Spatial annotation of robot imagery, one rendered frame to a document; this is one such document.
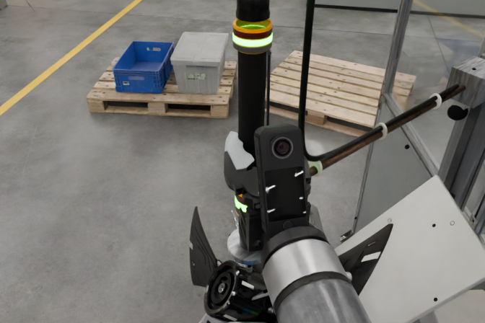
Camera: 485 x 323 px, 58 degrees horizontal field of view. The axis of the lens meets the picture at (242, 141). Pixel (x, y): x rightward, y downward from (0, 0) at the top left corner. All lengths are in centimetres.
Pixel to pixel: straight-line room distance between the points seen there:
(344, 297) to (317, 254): 5
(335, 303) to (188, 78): 337
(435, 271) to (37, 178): 284
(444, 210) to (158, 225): 205
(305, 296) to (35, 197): 291
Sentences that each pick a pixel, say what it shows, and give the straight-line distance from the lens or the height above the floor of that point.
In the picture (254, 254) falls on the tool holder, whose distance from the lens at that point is 69.
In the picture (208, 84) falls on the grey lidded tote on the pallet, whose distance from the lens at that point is 368.
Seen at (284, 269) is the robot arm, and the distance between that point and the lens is 41.
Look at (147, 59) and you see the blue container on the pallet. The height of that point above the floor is 18.
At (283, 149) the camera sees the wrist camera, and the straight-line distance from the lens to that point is 43.
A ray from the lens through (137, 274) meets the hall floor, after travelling 257.
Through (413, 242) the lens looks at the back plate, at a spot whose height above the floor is 128.
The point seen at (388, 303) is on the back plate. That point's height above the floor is 119.
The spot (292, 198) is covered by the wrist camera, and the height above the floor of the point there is 169.
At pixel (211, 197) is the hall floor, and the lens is 292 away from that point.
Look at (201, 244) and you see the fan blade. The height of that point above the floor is 112.
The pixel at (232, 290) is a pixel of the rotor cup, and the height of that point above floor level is 125.
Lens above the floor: 199
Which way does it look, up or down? 36 degrees down
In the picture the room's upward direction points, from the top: straight up
